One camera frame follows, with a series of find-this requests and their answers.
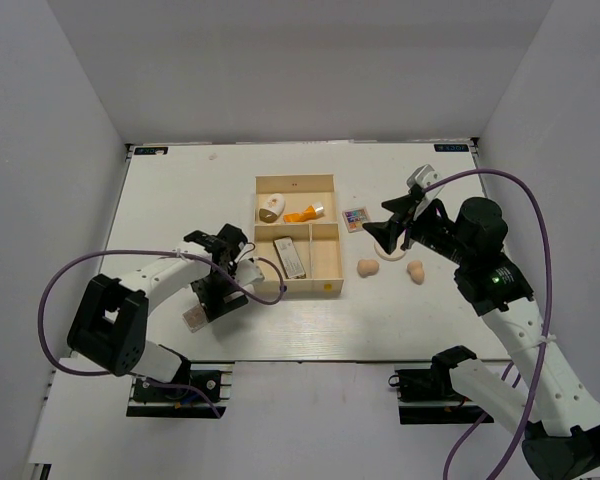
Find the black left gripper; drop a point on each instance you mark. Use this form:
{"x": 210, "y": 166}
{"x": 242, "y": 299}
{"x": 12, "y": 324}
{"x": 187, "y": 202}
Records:
{"x": 213, "y": 303}

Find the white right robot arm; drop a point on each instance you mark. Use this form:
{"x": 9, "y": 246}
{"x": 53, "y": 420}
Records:
{"x": 556, "y": 423}

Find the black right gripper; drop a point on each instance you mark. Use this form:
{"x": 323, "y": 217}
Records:
{"x": 387, "y": 232}

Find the cream compartment organizer box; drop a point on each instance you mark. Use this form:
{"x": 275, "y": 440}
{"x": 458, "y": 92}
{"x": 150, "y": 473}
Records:
{"x": 317, "y": 241}

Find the left table logo sticker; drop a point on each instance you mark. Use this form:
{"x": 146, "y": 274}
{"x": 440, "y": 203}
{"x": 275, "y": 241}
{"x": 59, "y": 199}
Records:
{"x": 150, "y": 151}

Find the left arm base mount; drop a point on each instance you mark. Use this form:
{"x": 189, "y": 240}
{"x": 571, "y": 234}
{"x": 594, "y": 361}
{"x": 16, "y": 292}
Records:
{"x": 206, "y": 397}

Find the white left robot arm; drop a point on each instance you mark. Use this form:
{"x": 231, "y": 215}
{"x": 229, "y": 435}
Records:
{"x": 110, "y": 326}

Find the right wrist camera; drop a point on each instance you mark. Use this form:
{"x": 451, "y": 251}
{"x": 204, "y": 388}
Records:
{"x": 423, "y": 177}

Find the table corner logo sticker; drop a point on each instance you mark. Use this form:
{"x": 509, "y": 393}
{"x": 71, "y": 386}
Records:
{"x": 451, "y": 147}

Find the white gold sunscreen bottle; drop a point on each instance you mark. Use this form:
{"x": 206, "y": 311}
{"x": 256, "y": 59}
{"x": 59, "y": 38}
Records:
{"x": 272, "y": 208}

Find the orange cream tube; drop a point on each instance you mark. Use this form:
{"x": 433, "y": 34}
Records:
{"x": 312, "y": 212}

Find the dark gold makeup box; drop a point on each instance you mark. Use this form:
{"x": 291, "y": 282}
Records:
{"x": 289, "y": 258}

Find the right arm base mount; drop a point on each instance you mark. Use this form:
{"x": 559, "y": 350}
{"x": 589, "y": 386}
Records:
{"x": 422, "y": 400}

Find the beige makeup sponge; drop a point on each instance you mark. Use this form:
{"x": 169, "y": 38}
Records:
{"x": 367, "y": 267}
{"x": 416, "y": 271}

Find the round white powder puff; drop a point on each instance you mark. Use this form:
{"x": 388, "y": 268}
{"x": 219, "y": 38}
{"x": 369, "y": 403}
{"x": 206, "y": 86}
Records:
{"x": 396, "y": 255}

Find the colourful eyeshadow palette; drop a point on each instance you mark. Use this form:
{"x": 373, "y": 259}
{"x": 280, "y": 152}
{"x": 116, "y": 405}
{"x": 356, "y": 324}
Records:
{"x": 355, "y": 218}

